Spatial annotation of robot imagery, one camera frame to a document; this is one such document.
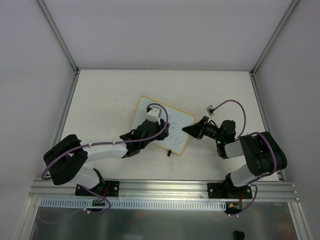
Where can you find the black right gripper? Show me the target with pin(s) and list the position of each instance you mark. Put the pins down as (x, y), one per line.
(202, 129)

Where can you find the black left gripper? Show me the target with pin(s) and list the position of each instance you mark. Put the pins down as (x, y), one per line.
(155, 128)

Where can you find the yellow framed whiteboard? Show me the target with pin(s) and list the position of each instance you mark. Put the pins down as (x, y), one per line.
(178, 119)

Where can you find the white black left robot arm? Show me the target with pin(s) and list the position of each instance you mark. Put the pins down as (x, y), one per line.
(65, 162)

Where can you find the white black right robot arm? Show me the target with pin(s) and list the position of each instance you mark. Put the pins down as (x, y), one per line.
(263, 157)

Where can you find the black object bottom edge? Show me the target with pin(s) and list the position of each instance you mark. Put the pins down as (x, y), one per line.
(239, 235)

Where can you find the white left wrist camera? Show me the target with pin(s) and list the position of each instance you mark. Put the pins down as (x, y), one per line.
(153, 114)

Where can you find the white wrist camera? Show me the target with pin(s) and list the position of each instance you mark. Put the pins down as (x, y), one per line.
(153, 114)
(210, 110)

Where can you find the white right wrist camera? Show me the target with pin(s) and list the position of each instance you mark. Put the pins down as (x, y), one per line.
(210, 110)

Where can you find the aluminium mounting rail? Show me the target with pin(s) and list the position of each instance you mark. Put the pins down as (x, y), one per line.
(180, 190)

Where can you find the white slotted cable duct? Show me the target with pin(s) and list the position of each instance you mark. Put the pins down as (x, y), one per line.
(134, 204)

